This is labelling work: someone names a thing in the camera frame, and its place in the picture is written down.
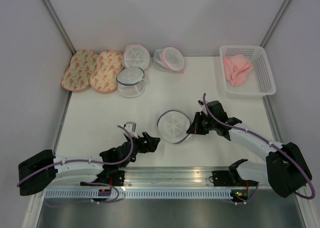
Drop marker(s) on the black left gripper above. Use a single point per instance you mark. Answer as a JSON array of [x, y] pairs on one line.
[[151, 145]]

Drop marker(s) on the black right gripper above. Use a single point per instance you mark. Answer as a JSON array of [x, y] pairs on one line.
[[195, 128]]

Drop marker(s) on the blue-trimmed mesh laundry bag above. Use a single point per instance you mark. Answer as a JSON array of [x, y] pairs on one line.
[[172, 125]]

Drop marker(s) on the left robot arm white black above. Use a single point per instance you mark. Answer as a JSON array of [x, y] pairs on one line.
[[112, 158]]

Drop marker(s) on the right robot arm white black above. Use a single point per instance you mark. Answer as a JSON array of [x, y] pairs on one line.
[[283, 168]]

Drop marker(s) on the pink-trimmed mesh bag tilted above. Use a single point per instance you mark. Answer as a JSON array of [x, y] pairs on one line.
[[169, 59]]

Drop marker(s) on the pink bra in basket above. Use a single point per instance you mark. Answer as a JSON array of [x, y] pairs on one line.
[[236, 69]]

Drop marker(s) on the right floral bra pad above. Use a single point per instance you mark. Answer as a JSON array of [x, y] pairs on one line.
[[108, 66]]

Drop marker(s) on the floral bra pad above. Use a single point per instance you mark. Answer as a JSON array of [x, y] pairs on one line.
[[82, 65], [108, 66]]

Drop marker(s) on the pink-trimmed mesh bag upright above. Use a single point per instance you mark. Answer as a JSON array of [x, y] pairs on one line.
[[136, 55]]

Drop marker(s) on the left floral bra pad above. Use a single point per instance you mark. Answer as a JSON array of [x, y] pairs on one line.
[[82, 65]]

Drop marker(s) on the white perforated plastic basket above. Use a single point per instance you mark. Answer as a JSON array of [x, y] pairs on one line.
[[259, 82]]

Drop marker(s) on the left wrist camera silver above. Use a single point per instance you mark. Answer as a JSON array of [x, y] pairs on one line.
[[130, 127]]

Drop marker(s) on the aluminium front rail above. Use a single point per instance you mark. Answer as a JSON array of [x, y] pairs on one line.
[[165, 176]]

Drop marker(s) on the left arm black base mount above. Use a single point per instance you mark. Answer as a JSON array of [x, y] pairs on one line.
[[113, 177]]

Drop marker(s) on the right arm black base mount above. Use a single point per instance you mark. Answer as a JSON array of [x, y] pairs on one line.
[[225, 178]]

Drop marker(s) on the white slotted cable duct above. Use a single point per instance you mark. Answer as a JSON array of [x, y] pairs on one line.
[[142, 193]]

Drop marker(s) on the right aluminium corner post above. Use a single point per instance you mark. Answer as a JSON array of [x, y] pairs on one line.
[[285, 5]]

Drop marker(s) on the aluminium corner post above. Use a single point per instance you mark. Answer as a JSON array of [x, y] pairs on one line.
[[285, 5], [58, 24]]

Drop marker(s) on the left aluminium corner post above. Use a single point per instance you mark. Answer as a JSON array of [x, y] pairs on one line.
[[58, 24]]

